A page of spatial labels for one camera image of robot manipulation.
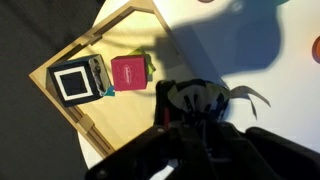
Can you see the yellow-green cube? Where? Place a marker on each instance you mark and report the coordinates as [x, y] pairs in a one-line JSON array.
[[150, 65]]

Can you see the pink cube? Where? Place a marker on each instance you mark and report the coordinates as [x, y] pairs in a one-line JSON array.
[[129, 73]]

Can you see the black white square-print cube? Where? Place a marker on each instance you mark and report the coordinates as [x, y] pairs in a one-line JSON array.
[[75, 83]]

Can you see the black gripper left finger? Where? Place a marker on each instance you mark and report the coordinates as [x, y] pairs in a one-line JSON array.
[[150, 153]]

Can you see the wooden crate tray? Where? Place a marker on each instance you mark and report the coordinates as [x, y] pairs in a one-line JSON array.
[[126, 110]]

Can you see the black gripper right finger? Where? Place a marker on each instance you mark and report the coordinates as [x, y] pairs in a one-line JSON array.
[[276, 156]]

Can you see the orange fruit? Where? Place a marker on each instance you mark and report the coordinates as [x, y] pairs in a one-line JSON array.
[[316, 50]]

